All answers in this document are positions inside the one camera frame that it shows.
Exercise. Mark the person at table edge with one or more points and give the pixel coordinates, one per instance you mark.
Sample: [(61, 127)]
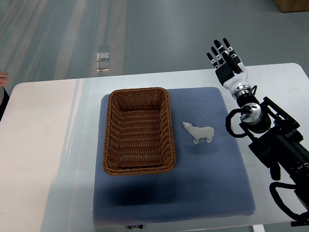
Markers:
[(4, 96)]

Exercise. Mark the white bear figurine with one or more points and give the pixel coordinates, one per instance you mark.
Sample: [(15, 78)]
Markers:
[(198, 133)]

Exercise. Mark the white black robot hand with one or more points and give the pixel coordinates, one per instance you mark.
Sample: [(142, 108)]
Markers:
[(229, 68)]

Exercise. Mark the metal floor socket plate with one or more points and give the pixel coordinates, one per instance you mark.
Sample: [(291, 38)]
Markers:
[(103, 63)]

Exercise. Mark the brown wicker basket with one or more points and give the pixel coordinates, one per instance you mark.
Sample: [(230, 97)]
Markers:
[(139, 135)]

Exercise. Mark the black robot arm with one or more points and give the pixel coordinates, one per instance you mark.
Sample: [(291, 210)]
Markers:
[(276, 142)]

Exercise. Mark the black label tag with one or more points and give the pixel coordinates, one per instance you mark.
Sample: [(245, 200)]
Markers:
[(135, 227)]

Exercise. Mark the wooden furniture corner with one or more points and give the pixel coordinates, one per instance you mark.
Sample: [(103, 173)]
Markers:
[(292, 6)]

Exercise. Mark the blue fabric mat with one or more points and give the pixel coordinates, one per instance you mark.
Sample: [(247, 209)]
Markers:
[(209, 179)]

